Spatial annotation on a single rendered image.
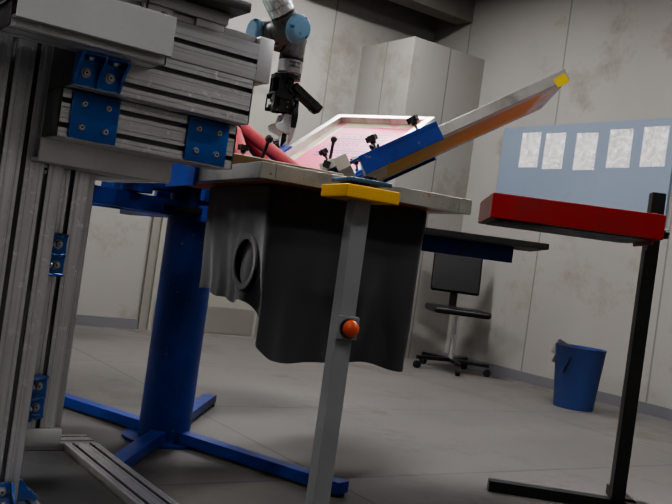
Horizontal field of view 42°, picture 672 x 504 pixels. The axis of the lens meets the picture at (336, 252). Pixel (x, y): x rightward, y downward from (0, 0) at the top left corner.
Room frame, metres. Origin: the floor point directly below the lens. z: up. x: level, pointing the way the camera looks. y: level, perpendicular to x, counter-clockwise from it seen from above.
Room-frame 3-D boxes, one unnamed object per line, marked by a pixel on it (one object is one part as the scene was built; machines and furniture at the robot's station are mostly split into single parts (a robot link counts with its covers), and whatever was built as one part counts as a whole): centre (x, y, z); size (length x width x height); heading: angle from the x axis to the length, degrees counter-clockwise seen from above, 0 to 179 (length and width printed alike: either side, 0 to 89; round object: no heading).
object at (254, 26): (2.54, 0.28, 1.42); 0.11 x 0.11 x 0.08; 38
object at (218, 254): (2.31, 0.25, 0.77); 0.46 x 0.09 x 0.36; 26
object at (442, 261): (7.16, -1.05, 0.51); 0.65 x 0.65 x 1.02
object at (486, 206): (3.29, -0.85, 1.06); 0.61 x 0.46 x 0.12; 86
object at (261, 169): (2.44, 0.11, 0.97); 0.79 x 0.58 x 0.04; 26
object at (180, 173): (2.53, 0.46, 0.98); 0.30 x 0.05 x 0.07; 26
